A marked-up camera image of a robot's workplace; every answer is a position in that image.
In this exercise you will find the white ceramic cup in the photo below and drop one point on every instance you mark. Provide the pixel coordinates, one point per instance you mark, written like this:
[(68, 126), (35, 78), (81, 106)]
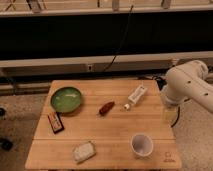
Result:
[(141, 145)]

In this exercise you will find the wooden table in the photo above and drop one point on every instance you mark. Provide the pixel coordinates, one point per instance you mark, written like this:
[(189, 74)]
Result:
[(111, 134)]

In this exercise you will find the red and black candy bar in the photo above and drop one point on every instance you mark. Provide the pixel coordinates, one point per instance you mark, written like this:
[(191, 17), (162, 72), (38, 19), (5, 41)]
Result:
[(55, 122)]

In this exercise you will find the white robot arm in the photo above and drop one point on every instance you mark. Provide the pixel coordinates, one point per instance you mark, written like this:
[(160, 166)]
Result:
[(186, 80)]

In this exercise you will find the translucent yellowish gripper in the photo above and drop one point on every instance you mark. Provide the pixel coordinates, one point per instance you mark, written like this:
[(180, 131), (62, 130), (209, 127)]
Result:
[(169, 115)]

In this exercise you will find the green bowl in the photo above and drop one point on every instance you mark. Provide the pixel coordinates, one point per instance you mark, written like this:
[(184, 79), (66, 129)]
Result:
[(66, 99)]

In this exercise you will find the black caster wheel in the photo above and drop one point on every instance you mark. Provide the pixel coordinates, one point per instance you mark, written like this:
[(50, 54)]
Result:
[(6, 144)]

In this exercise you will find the white tube with cap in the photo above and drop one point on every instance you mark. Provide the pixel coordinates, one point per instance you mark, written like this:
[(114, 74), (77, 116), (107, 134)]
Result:
[(134, 97)]

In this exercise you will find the red pepper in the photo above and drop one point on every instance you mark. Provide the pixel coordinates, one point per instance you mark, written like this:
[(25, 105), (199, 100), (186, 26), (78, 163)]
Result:
[(106, 108)]

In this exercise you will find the white wrapped sponge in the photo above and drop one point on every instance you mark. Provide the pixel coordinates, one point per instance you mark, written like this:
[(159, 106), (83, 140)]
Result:
[(84, 151)]

